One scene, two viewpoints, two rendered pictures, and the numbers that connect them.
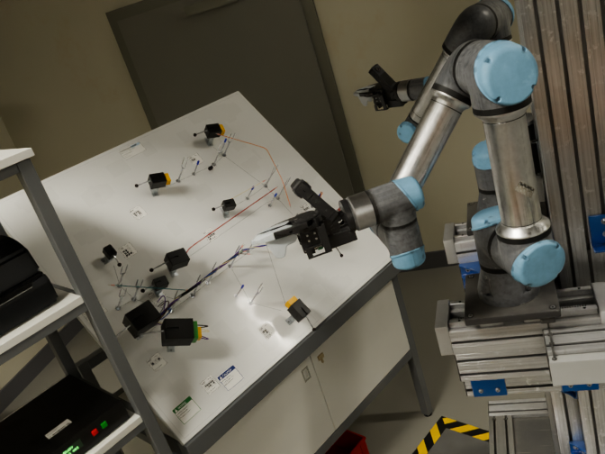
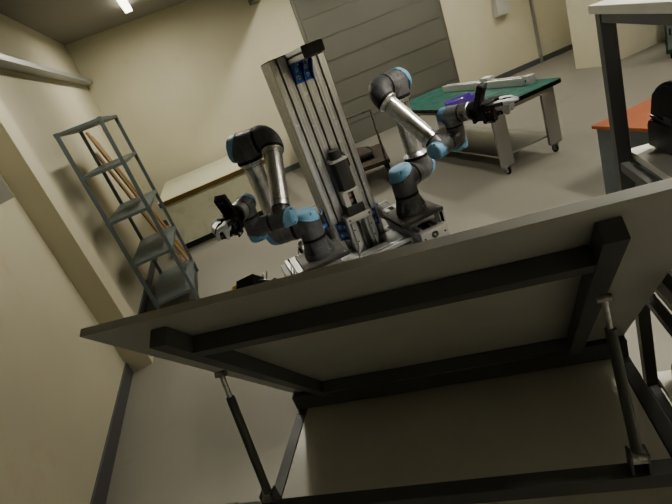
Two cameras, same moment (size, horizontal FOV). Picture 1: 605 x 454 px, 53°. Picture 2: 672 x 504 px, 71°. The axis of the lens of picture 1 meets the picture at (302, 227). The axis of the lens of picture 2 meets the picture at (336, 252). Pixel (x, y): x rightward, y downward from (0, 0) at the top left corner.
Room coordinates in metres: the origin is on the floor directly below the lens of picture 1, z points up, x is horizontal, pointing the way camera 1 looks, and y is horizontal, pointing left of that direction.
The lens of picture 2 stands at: (2.80, 1.18, 1.97)
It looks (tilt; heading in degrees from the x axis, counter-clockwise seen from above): 22 degrees down; 239
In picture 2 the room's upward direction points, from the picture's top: 22 degrees counter-clockwise
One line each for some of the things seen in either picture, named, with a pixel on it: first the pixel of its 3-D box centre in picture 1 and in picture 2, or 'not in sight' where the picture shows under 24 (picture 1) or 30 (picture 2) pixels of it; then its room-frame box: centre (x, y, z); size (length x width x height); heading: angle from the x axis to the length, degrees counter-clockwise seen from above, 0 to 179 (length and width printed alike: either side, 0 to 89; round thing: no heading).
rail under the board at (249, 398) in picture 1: (307, 341); (443, 373); (1.93, 0.11, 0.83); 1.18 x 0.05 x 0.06; 131
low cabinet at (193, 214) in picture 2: not in sight; (220, 192); (-0.29, -7.06, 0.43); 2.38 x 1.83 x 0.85; 69
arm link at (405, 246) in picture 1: (401, 239); (455, 138); (1.20, -0.20, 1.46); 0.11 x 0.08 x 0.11; 4
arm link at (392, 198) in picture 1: (394, 200); (451, 115); (1.18, -0.20, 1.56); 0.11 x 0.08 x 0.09; 94
